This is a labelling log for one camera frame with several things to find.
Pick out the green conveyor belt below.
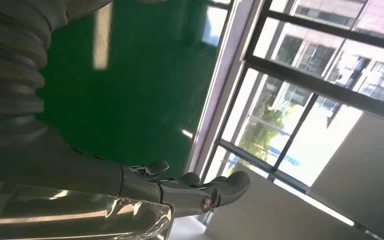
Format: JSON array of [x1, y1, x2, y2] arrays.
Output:
[[35, 0, 234, 180]]

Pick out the dark metal window frame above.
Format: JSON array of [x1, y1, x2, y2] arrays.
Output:
[[200, 0, 384, 240]]

